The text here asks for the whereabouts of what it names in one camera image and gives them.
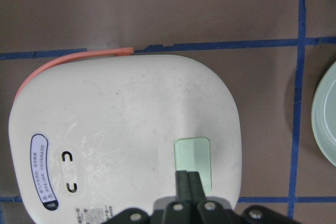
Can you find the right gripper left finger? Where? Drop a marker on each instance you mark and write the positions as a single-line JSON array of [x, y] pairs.
[[179, 210]]

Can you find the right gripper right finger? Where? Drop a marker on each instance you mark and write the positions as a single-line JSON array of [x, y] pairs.
[[205, 209]]

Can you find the white rice cooker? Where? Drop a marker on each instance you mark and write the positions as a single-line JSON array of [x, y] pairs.
[[94, 133]]

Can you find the right green plate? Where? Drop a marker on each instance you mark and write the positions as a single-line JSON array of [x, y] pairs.
[[323, 115]]

